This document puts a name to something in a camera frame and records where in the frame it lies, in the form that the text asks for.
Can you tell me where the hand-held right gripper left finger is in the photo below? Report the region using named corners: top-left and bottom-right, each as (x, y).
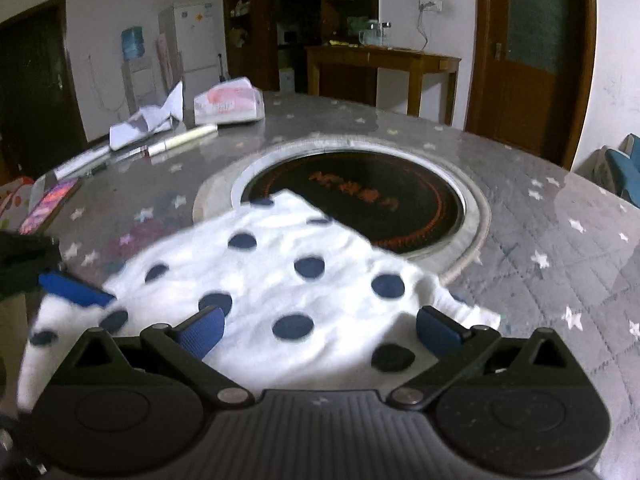
top-left (70, 305), bottom-right (256, 409)

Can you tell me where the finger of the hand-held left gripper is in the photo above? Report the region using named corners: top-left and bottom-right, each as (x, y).
top-left (38, 270), bottom-right (117, 309)

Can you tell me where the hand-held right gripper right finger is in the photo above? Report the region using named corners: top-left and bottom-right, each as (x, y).
top-left (387, 305), bottom-right (577, 409)

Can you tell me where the white polka-dot garment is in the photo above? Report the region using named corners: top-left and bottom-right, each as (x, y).
top-left (16, 189), bottom-right (502, 413)

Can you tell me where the red patterned cloth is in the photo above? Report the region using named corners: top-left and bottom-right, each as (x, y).
top-left (0, 175), bottom-right (36, 232)

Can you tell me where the colourful pink booklet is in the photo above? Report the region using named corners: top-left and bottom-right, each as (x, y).
top-left (18, 177), bottom-right (84, 235)

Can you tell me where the grey star-print tablecloth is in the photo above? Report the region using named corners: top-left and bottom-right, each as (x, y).
top-left (0, 91), bottom-right (640, 480)

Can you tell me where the round black induction cooktop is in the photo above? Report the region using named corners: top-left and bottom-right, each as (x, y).
top-left (192, 135), bottom-right (494, 284)

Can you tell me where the dark marker pen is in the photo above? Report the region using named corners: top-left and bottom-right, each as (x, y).
top-left (87, 144), bottom-right (149, 177)

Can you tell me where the dark wooden door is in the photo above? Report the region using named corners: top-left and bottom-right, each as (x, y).
top-left (0, 0), bottom-right (89, 187)

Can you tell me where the crumpled white paper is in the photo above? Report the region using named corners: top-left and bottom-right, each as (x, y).
top-left (108, 80), bottom-right (185, 151)

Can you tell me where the white tube pen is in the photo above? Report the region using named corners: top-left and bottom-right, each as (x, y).
top-left (145, 123), bottom-right (220, 157)

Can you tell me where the white water dispenser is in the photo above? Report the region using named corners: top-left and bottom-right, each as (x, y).
top-left (121, 57), bottom-right (159, 116)

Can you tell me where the pink white tissue pack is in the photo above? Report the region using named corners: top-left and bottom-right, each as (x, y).
top-left (193, 76), bottom-right (266, 126)

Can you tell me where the pink board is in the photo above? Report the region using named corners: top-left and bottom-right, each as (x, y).
top-left (154, 35), bottom-right (184, 107)

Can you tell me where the blue water bottle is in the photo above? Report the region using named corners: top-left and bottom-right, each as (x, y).
top-left (121, 27), bottom-right (147, 61)

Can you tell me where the blue chair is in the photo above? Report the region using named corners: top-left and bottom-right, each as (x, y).
top-left (592, 133), bottom-right (640, 209)

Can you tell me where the white refrigerator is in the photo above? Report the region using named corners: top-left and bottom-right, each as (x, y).
top-left (158, 2), bottom-right (229, 104)

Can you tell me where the wooden side table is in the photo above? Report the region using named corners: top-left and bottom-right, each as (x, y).
top-left (304, 44), bottom-right (462, 126)

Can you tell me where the brown glass-panel door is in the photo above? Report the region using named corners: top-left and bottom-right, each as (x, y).
top-left (464, 0), bottom-right (599, 171)

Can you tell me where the glass jug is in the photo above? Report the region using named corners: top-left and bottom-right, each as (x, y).
top-left (358, 19), bottom-right (394, 49)

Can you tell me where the dark wooden shelf cabinet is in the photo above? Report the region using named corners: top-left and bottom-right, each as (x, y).
top-left (221, 0), bottom-right (381, 95)

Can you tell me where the hanging charger cable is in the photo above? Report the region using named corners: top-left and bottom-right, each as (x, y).
top-left (417, 7), bottom-right (432, 54)

